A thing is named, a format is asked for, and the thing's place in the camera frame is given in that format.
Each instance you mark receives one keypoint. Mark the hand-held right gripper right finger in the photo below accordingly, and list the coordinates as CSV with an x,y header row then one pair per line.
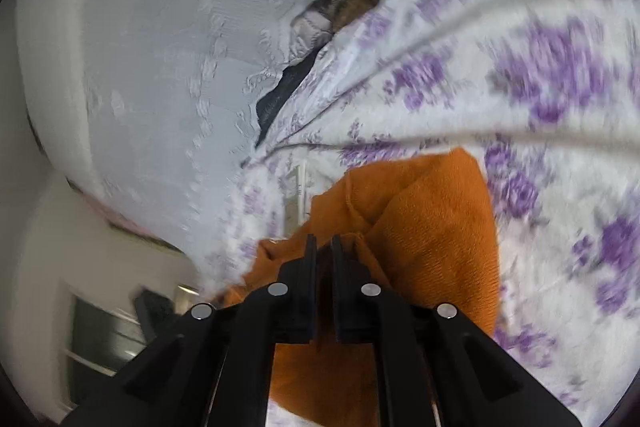
x,y
350,302

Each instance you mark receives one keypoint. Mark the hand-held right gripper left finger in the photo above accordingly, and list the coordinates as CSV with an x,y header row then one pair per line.
x,y
300,302

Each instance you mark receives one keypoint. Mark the orange knitted cardigan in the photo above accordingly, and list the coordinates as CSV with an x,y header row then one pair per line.
x,y
430,217

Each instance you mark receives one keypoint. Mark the paper hang tag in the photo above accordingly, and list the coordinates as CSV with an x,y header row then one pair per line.
x,y
296,197

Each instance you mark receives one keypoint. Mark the dark cloth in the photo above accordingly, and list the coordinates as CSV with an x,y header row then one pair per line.
x,y
280,99

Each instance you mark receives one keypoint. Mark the purple floral bedsheet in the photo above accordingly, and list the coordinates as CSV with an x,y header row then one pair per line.
x,y
475,32

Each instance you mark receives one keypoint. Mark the white lace cover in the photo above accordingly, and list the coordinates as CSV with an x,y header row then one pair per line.
x,y
175,32

